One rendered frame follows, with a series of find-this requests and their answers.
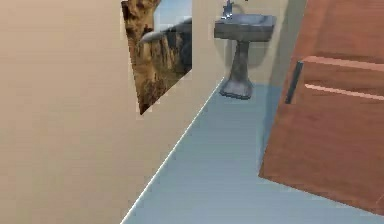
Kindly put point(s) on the brown landscape wall picture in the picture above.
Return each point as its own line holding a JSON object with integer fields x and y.
{"x": 156, "y": 53}

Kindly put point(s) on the grey sink tap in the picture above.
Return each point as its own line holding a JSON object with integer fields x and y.
{"x": 228, "y": 9}

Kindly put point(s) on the grey pedestal sink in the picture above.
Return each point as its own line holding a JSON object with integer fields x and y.
{"x": 244, "y": 28}

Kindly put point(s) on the brown wooden room door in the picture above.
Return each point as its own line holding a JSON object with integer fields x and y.
{"x": 333, "y": 126}

